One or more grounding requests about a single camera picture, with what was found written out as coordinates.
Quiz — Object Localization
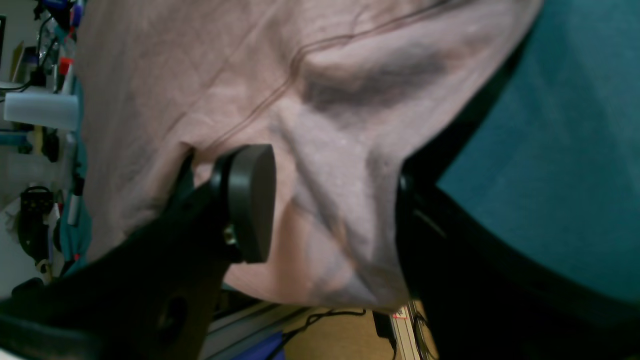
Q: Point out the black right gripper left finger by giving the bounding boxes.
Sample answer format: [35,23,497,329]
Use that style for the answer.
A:
[0,144,277,360]

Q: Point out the pink T-shirt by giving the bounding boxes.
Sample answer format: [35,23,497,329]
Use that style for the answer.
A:
[73,0,542,312]

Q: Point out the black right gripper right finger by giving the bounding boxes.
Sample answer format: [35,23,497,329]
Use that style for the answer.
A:
[395,173,640,360]

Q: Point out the frosted plastic cup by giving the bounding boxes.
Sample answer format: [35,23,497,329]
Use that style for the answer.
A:
[3,92,80,132]

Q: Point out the teal table cloth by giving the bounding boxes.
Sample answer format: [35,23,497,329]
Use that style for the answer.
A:
[438,0,640,305]

